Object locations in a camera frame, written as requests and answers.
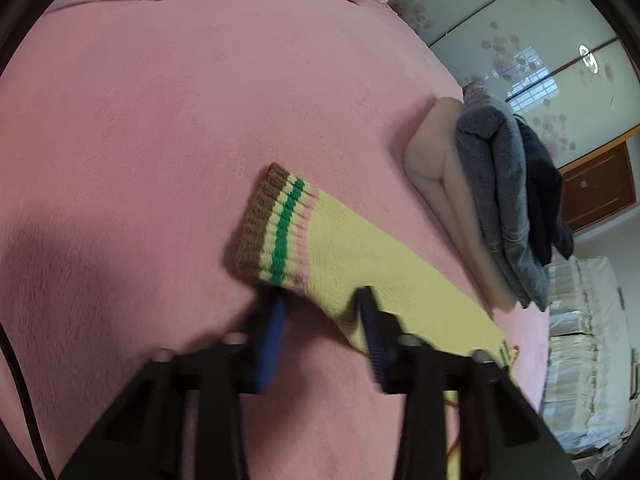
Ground folded cream garment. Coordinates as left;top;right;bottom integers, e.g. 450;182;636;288
404;96;516;309

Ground folded denim jeans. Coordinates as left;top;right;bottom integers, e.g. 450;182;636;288
454;82;551;311

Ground folded navy garment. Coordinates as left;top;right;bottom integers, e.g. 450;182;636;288
515;115;576;267

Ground white lace covered furniture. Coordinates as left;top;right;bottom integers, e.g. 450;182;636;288
542;255;633;461

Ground brown wooden door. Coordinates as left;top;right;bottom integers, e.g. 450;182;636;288
557;140;638;234

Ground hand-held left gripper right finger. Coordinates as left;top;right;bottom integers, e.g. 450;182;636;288
354;285;583;480

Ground floral glass wardrobe doors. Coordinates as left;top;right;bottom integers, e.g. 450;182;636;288
385;0;640;171

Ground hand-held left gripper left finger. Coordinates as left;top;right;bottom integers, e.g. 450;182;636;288
57;287;290;480

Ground black cable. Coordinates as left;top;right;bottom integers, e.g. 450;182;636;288
0;325;53;480

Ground yellow striped knit sweater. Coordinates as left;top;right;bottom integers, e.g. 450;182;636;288
236;162;521;480

